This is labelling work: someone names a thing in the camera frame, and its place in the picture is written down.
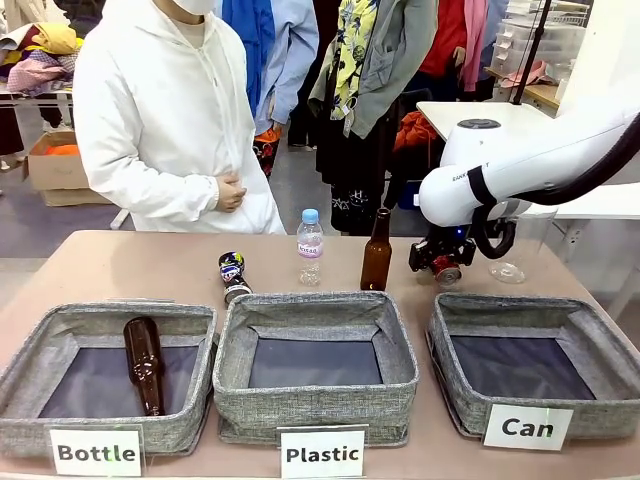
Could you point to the clear plastic storage drawers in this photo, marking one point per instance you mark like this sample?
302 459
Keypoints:
537 42

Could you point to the grey jacket floral shirt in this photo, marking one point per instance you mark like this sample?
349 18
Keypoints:
370 65

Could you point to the black pole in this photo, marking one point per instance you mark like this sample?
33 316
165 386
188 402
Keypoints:
532 50

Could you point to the grey fabric basket bottle label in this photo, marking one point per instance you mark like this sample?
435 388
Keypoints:
100 375

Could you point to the grey fabric basket can label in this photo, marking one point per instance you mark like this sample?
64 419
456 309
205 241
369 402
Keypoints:
530 360

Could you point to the clear plastic water bottle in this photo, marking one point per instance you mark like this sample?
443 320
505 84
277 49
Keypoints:
309 248

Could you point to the white side table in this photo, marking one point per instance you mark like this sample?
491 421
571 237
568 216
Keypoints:
480 117

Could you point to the pile of colourful clothes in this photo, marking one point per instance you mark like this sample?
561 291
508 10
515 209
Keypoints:
40 57

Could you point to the upright brown glass bottle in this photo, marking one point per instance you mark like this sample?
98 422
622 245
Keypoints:
376 252

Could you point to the grey fabric basket plastic label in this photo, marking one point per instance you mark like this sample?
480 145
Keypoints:
315 370

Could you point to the person in white hoodie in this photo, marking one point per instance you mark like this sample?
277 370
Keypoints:
170 115

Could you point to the cardboard box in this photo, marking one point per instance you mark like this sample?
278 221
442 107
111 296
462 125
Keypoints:
55 167

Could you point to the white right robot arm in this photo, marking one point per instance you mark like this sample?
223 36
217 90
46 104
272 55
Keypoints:
520 165

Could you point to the person's right hand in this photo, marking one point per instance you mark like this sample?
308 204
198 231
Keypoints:
230 192

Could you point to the white sign reading Can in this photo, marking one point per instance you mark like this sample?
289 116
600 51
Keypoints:
527 427

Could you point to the orange cloth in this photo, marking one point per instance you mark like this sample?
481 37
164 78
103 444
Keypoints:
415 131

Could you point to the lying brown glass bottle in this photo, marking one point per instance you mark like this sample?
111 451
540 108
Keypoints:
145 364

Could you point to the clear plastic cup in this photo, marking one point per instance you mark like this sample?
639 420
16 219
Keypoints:
520 250

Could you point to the red soda can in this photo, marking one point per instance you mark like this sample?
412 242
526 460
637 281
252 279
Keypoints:
447 270

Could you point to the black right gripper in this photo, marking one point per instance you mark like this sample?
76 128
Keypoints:
442 248

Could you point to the white sign reading Bottle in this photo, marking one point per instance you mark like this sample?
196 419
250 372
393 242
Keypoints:
96 452

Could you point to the white sign reading Plastic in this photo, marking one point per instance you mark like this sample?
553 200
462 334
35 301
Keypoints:
322 454

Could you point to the blue hanging shirt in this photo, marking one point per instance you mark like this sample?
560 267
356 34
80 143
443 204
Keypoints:
280 60

